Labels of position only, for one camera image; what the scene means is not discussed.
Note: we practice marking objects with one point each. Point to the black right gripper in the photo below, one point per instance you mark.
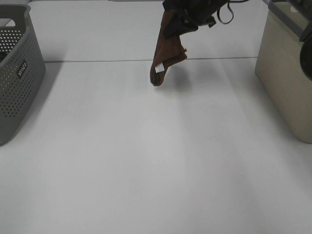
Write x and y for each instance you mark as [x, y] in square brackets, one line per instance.
[187, 15]

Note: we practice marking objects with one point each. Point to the brown towel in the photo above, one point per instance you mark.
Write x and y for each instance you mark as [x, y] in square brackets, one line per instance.
[168, 51]

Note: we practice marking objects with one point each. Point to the white towel label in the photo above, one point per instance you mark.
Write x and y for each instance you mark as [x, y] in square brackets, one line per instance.
[159, 68]

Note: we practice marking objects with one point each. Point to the beige plastic bin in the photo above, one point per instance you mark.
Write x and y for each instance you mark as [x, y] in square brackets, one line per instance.
[279, 70]

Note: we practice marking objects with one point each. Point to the grey perforated plastic basket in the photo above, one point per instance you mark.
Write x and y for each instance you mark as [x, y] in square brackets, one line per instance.
[22, 68]

